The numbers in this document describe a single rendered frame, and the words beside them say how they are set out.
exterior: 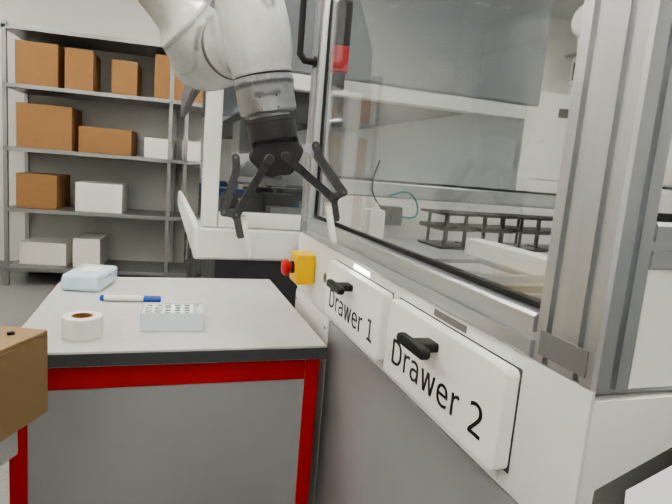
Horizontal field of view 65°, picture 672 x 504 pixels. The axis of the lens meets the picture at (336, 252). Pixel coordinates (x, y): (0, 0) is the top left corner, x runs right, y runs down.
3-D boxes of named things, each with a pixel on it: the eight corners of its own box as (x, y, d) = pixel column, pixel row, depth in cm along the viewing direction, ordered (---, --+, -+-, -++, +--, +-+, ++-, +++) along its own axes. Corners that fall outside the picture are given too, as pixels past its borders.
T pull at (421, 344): (421, 361, 62) (422, 350, 62) (395, 341, 69) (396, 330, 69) (448, 360, 63) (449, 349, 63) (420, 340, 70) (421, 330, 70)
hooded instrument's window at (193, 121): (197, 225, 166) (204, 75, 159) (180, 190, 333) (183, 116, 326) (506, 239, 202) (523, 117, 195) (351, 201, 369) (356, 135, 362)
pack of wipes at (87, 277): (100, 293, 132) (100, 275, 132) (60, 291, 131) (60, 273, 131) (118, 280, 147) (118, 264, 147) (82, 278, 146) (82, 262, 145)
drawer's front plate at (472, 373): (492, 473, 54) (506, 371, 53) (382, 367, 81) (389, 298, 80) (507, 472, 55) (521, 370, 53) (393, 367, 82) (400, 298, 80)
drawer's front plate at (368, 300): (376, 361, 84) (383, 294, 82) (324, 311, 111) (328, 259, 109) (386, 361, 84) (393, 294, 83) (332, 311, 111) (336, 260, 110)
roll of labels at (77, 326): (89, 327, 106) (89, 308, 105) (109, 336, 102) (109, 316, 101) (54, 335, 100) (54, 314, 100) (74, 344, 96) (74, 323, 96)
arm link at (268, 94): (295, 68, 77) (302, 111, 78) (289, 78, 85) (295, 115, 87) (232, 77, 75) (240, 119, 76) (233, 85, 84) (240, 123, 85)
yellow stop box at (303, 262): (293, 285, 123) (295, 254, 122) (286, 278, 130) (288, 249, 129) (314, 285, 125) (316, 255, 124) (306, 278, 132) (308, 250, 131)
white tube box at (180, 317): (139, 331, 106) (139, 313, 106) (142, 319, 114) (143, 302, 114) (203, 331, 110) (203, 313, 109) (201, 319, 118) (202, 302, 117)
